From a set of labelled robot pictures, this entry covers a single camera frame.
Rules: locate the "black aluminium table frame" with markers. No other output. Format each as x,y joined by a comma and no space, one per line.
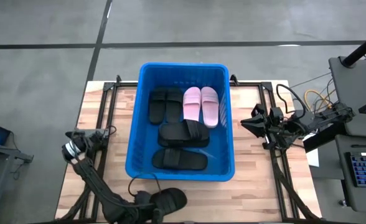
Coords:
281,189

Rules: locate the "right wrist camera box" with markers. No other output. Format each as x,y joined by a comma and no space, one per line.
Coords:
276,113

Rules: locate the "pink rubber slide sandal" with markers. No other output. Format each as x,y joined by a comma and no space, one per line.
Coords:
210,107
191,104

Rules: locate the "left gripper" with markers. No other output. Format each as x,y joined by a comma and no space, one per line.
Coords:
142,205

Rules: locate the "grey side table top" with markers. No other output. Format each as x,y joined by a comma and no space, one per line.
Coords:
351,84

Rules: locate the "black stand pole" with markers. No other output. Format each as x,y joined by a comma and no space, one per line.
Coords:
362,48

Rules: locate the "olive rubber slide sandal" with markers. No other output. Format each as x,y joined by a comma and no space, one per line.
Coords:
172,199
180,159

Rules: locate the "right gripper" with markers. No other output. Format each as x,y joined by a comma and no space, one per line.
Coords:
278,130

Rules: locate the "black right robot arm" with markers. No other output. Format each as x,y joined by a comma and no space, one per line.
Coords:
320,119

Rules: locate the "white paper sheet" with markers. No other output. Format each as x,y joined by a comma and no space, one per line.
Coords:
312,158

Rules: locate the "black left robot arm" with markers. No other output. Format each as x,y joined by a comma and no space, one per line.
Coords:
91,180

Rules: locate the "blue plastic bin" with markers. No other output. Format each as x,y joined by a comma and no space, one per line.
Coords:
139,161

